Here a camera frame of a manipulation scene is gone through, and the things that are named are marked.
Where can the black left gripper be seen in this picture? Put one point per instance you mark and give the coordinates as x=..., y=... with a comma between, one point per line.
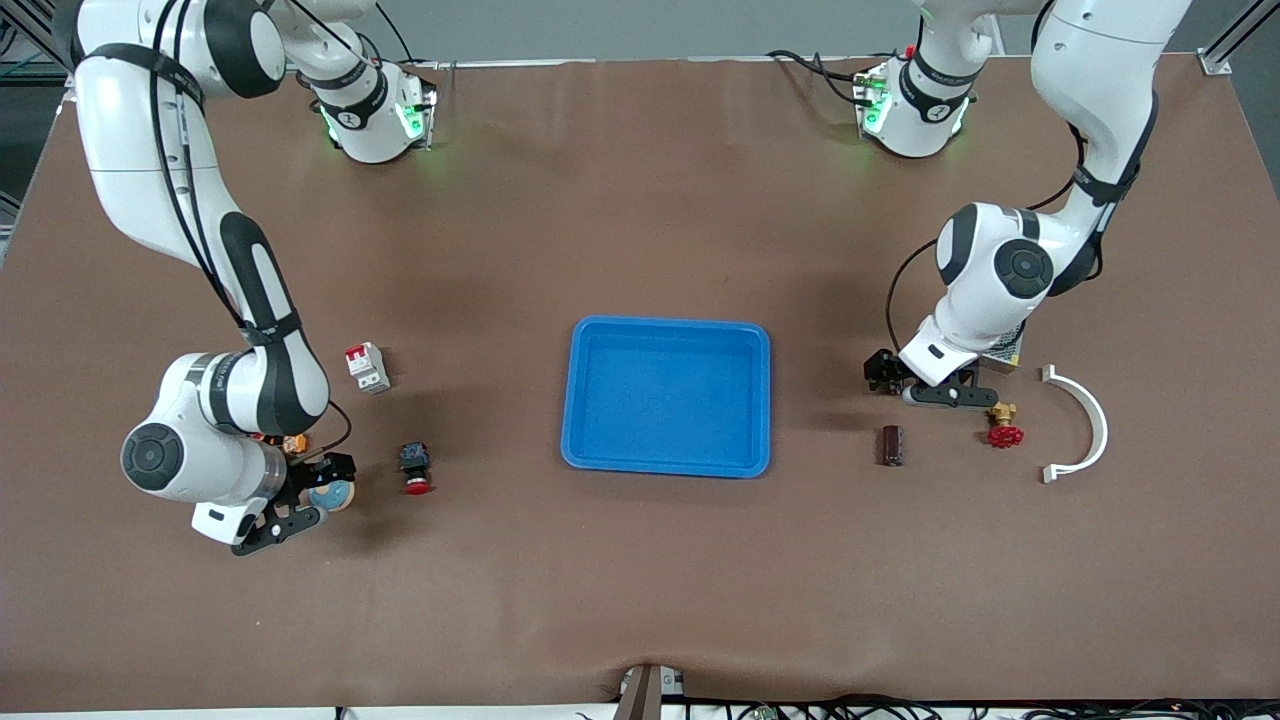
x=881, y=368

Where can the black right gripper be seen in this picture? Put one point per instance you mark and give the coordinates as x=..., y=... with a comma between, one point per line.
x=318, y=472

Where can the black electrolytic capacitor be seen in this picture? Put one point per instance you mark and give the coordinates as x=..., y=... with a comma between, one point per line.
x=894, y=378

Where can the blue bell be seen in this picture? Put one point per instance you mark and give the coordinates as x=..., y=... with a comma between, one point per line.
x=335, y=496

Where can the brown electrolytic capacitor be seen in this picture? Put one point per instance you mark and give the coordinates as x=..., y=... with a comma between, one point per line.
x=891, y=446

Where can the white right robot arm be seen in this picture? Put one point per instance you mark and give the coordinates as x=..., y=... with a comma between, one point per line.
x=150, y=150

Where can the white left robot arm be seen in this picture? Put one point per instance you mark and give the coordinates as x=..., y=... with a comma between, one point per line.
x=1100, y=80

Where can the blue plastic tray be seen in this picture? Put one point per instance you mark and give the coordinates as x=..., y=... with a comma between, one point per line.
x=665, y=420

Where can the red emergency stop button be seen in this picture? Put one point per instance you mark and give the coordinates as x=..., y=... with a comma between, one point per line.
x=416, y=465

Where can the metal mesh power supply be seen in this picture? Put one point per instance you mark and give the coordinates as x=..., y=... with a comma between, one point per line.
x=1008, y=355

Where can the white red circuit breaker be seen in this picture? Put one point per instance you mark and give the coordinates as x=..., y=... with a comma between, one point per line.
x=367, y=368

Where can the brown table cover mat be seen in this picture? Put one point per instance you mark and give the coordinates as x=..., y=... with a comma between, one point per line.
x=640, y=580

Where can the metal table clamp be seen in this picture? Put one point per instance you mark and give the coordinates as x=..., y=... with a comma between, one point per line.
x=640, y=695

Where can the white curved plastic bracket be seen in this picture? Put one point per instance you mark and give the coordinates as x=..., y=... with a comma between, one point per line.
x=1099, y=425

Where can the aluminium frame profile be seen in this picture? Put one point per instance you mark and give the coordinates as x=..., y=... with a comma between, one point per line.
x=1216, y=66

